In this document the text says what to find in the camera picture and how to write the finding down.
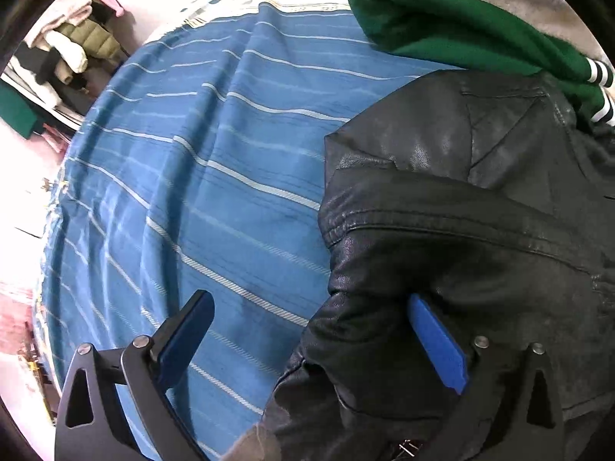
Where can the blue striped bed sheet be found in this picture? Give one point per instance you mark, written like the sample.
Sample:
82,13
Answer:
192,201

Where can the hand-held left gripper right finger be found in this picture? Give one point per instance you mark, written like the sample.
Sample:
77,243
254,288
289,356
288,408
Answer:
439,341

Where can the green sweatshirt with striped cuff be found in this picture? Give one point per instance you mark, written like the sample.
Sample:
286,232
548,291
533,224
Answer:
461,29

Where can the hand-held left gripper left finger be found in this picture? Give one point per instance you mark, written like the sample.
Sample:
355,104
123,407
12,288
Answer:
185,331

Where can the pile of hanging clothes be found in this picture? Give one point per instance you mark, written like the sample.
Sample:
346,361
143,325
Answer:
62,53

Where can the black leather jacket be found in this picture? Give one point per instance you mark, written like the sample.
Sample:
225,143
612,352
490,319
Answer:
456,230

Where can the olive puffer jacket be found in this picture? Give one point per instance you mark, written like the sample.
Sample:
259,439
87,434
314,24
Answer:
93,38

